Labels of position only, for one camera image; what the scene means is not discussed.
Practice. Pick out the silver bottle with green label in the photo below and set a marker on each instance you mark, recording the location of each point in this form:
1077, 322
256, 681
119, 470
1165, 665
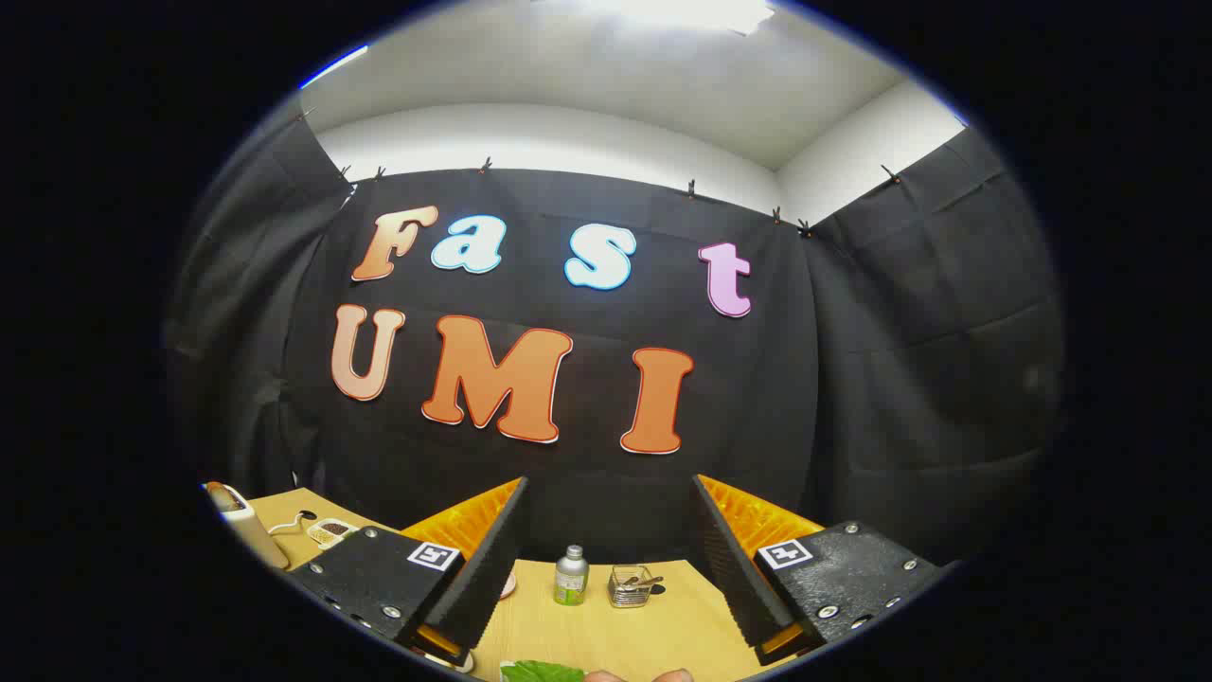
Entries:
571, 580

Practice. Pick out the white toaster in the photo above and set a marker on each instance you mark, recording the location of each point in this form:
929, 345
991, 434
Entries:
248, 530

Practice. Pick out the black backdrop cloth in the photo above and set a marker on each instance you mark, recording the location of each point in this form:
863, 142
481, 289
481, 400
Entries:
852, 379

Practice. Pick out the pink plate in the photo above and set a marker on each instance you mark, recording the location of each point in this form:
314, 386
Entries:
507, 587

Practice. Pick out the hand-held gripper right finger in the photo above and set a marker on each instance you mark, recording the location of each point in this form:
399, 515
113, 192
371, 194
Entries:
734, 568

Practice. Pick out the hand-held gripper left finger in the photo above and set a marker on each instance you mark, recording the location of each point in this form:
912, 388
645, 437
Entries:
488, 568

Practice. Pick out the ceiling light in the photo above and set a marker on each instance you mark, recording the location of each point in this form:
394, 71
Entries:
691, 11

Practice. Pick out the white divided dish with seeds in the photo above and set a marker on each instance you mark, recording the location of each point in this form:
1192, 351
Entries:
333, 532

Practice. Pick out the green lettuce leaf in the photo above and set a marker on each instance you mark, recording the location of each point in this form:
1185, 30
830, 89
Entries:
542, 672

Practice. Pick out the row of black cloth clips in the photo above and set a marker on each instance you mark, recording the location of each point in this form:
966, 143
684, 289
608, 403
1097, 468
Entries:
806, 228

